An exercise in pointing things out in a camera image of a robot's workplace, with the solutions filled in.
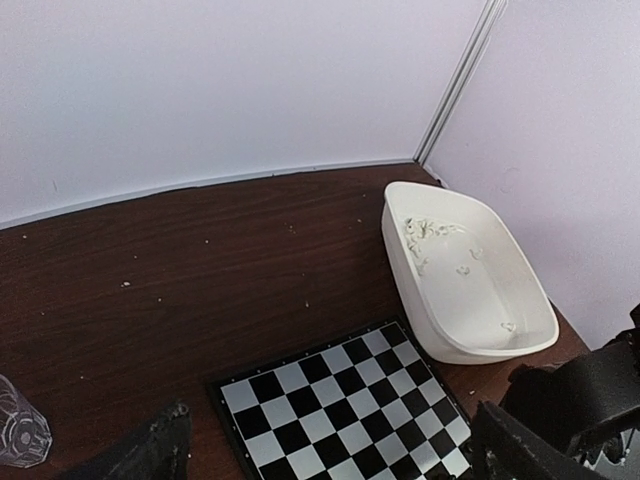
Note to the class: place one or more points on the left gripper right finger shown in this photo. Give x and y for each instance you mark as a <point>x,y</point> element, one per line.
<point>503,448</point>

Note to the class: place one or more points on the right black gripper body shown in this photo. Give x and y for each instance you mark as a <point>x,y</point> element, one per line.
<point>588,407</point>

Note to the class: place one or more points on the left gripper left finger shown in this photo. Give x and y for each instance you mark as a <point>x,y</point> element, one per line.
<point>158,449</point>

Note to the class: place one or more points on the black and grey chessboard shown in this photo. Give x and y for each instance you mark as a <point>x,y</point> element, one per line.
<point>369,405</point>

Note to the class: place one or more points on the pile of white chess pieces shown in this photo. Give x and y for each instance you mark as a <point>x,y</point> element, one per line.
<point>432,243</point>

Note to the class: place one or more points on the clear drinking glass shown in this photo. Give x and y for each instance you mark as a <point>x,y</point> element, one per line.
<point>26,438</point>

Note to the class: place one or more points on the white plastic tub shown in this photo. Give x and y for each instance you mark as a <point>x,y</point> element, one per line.
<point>498,312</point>

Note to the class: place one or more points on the right aluminium frame post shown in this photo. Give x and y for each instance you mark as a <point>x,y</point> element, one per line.
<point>472,54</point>

